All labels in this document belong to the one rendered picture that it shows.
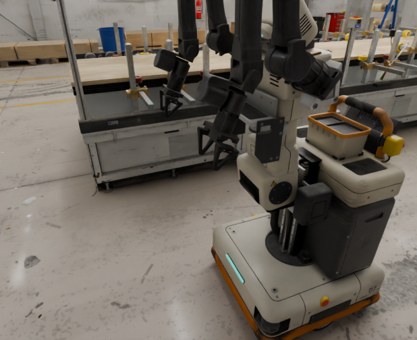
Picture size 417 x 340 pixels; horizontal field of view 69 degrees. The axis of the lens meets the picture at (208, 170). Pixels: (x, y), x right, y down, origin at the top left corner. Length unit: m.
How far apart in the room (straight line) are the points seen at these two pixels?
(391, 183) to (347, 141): 0.22
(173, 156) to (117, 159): 0.45
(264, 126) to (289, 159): 0.21
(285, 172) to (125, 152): 1.56
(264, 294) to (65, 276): 1.14
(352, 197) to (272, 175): 0.30
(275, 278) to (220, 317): 0.37
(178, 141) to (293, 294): 1.55
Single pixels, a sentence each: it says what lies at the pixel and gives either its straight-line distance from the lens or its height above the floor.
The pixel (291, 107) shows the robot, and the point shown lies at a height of 1.05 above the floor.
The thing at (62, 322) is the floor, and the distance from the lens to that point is 1.81.
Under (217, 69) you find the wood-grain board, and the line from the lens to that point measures 2.37.
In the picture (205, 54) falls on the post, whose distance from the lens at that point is 2.14.
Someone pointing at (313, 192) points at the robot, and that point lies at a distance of 1.20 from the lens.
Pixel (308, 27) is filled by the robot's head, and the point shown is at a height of 1.31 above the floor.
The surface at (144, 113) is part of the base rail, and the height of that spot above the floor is 0.70.
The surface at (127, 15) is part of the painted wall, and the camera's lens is 9.25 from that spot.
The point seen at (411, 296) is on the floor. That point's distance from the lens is 2.05.
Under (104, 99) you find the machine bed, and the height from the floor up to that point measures 0.75.
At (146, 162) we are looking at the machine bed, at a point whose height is 0.19.
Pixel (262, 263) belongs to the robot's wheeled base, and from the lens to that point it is 1.54.
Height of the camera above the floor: 1.40
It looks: 30 degrees down
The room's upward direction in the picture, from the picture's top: straight up
